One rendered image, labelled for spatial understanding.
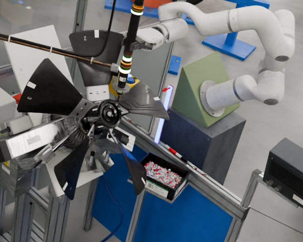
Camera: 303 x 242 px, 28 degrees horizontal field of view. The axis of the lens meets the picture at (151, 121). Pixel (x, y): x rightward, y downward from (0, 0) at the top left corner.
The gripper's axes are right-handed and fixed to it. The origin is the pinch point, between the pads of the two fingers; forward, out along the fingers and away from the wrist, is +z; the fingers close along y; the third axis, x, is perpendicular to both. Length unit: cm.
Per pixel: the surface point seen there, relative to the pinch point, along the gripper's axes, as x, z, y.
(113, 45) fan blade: -8.3, -4.9, 12.1
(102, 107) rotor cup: -24.5, 11.8, -2.5
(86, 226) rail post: -145, -35, 32
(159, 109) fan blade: -33.9, -21.0, -6.9
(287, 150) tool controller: -24, -34, -62
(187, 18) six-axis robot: -144, -322, 192
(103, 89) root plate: -22.1, 4.9, 4.8
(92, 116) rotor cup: -28.2, 15.3, -1.2
